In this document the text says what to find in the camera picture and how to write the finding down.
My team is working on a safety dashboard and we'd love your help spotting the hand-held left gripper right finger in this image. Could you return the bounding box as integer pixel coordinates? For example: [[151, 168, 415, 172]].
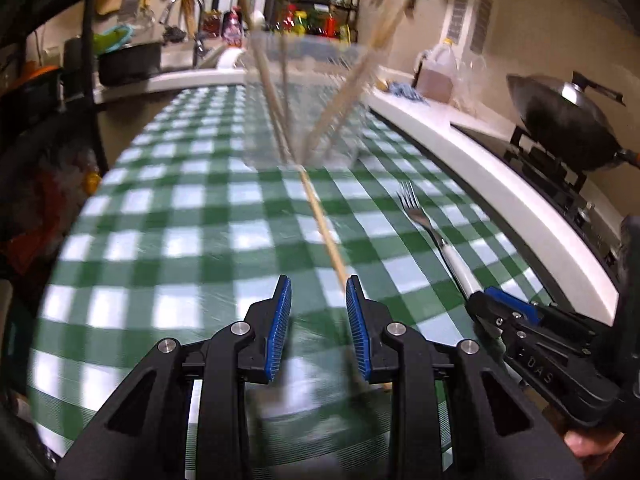
[[346, 275, 586, 480]]

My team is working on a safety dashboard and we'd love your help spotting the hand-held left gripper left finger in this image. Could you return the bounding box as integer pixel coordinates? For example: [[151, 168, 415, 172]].
[[55, 275, 293, 480]]

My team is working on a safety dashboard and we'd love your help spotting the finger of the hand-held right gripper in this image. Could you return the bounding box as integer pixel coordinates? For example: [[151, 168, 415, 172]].
[[484, 287, 557, 327], [466, 292, 527, 357]]

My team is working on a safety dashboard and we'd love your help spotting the fork with white handle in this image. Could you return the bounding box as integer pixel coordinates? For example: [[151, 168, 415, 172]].
[[396, 181, 484, 306]]

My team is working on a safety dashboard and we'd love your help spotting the clear plastic container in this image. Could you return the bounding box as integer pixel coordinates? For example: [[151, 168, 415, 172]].
[[242, 30, 382, 172]]

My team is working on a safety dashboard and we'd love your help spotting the person's right hand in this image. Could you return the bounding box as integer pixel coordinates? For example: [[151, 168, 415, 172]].
[[564, 427, 632, 480]]

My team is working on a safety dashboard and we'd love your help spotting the black gas stove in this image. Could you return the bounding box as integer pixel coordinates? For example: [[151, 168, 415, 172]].
[[452, 122, 627, 272]]

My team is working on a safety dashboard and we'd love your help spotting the green checked tablecloth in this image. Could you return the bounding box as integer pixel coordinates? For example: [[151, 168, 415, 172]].
[[27, 84, 562, 480]]

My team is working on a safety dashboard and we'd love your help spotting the black wok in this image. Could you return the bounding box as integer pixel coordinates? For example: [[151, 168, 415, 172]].
[[506, 71, 640, 174]]

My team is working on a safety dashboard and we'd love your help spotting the clear plastic bottle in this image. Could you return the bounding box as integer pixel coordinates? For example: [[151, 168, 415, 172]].
[[452, 55, 489, 111]]

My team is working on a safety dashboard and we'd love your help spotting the blue cloth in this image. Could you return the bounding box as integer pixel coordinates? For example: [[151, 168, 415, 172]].
[[387, 81, 431, 106]]

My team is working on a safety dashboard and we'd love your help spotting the cooking oil jug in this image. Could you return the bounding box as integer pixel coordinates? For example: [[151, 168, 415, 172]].
[[413, 39, 459, 104]]

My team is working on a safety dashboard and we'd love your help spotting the white plate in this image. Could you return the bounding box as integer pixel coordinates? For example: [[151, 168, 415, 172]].
[[200, 45, 246, 71]]

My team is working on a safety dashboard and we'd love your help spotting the pink dish soap bottle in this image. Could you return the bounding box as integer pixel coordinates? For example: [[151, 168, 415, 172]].
[[222, 7, 245, 44]]

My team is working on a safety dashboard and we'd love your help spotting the black cooking pot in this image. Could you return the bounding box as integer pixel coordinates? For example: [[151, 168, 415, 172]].
[[97, 42, 164, 86]]

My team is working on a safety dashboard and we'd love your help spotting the black spice rack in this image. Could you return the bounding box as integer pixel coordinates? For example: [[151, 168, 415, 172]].
[[275, 0, 360, 44]]

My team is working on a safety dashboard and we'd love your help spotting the black storage shelf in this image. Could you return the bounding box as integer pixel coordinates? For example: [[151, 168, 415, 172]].
[[0, 0, 109, 281]]

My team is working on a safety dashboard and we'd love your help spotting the green bowl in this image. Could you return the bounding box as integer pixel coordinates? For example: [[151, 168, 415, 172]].
[[95, 25, 135, 56]]

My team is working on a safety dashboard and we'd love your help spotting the chrome kitchen faucet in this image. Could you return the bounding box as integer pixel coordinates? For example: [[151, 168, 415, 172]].
[[162, 0, 209, 69]]

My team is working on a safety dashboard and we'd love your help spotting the white wall vent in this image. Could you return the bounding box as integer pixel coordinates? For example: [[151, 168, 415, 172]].
[[470, 0, 494, 54], [446, 0, 471, 44]]

